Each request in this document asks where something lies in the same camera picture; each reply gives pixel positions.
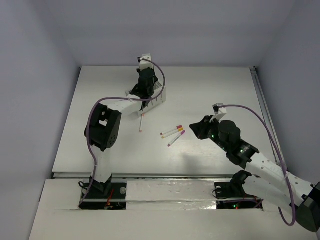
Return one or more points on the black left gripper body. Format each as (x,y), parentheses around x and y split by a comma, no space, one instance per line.
(139,90)

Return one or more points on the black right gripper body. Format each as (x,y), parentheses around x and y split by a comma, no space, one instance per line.
(213,135)

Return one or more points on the magenta capped white marker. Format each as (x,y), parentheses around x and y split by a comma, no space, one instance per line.
(176,138)

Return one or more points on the yellow capped white marker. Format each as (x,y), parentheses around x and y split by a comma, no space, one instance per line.
(172,133)

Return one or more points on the peach capped white marker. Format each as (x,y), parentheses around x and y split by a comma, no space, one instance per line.
(141,123)

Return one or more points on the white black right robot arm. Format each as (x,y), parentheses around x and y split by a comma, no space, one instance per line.
(259,176)

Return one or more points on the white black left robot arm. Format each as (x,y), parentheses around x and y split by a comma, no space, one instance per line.
(103,127)

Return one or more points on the white slotted stationery organizer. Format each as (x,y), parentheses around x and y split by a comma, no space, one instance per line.
(158,87)

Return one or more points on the pink capped white marker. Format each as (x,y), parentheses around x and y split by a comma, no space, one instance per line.
(170,130)

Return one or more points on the white foam front board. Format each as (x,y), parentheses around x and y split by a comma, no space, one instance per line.
(59,218)

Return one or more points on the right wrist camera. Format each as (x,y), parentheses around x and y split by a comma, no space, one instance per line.
(219,111)

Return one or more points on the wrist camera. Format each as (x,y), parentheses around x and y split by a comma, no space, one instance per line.
(144,62)
(219,111)

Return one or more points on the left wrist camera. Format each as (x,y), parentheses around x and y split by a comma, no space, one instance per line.
(144,62)

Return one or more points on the aluminium side rail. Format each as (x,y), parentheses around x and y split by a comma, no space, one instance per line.
(265,110)

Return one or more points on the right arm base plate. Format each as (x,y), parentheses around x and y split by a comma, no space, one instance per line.
(228,190)

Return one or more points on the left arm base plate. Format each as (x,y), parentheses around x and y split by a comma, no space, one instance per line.
(114,199)

